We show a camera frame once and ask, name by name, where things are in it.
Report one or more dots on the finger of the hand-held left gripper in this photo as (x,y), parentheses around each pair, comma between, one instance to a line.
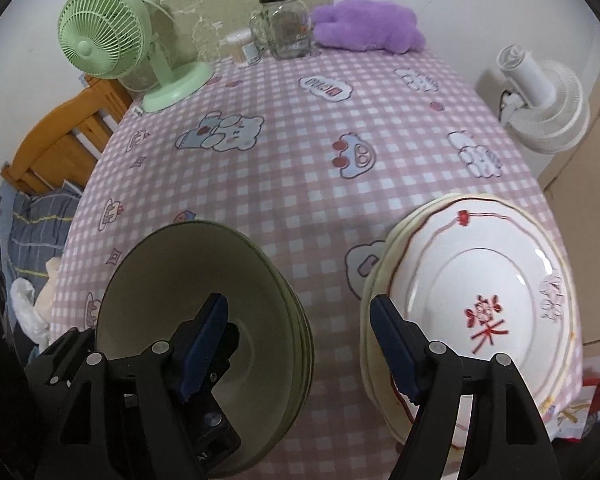
(50,370)
(229,355)

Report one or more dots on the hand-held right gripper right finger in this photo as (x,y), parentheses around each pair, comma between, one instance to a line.
(395,350)

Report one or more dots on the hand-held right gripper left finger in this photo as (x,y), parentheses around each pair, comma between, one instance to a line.
(205,345)

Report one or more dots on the scalloped yellow floral plate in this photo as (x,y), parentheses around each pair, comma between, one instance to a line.
(366,310)

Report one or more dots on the white plate red pattern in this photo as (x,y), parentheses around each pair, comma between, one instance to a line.
(480,270)

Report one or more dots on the peach cloth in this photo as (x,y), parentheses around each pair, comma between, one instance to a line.
(47,300)

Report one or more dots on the blue plaid pillow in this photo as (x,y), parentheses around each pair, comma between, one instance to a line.
(35,230)

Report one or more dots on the pink checkered tablecloth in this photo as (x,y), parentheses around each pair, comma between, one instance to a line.
(290,160)

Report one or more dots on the wooden bed headboard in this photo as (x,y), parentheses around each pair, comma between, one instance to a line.
(45,150)

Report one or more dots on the white fan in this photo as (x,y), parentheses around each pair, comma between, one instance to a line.
(550,105)

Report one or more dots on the cotton swab container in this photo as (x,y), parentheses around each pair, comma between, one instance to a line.
(242,45)

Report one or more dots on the glass mug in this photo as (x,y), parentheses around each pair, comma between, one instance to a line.
(257,27)

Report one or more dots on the glass jar dark lid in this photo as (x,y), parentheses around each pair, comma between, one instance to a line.
(285,30)

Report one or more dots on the purple plush toy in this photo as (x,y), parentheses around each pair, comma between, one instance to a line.
(365,25)

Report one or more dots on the green desk fan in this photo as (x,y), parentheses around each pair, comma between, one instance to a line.
(100,35)

